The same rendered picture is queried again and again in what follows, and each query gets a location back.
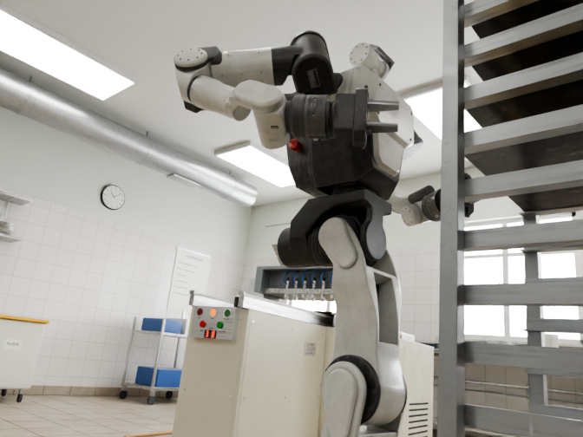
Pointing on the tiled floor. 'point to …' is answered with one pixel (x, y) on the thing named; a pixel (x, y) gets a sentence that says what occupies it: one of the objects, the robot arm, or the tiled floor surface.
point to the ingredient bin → (19, 351)
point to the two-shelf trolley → (154, 365)
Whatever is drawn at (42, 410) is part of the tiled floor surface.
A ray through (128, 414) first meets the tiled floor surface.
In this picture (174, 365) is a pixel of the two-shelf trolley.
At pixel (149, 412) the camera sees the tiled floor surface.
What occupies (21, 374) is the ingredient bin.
